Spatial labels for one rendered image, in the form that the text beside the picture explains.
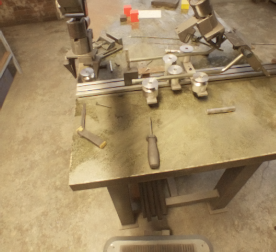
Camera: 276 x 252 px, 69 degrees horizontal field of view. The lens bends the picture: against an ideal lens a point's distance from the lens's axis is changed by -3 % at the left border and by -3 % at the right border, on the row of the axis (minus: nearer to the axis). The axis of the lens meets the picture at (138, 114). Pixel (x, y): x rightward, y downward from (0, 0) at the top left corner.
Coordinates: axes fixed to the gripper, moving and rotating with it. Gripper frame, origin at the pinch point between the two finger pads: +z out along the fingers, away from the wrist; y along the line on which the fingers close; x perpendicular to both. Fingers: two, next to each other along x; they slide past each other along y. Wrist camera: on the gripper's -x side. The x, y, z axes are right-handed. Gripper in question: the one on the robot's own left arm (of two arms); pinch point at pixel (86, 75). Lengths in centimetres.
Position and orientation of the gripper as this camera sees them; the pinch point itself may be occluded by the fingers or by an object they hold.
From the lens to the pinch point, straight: 80.0
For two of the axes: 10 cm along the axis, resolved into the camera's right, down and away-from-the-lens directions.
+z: 0.3, 7.9, 6.2
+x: -0.4, 6.2, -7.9
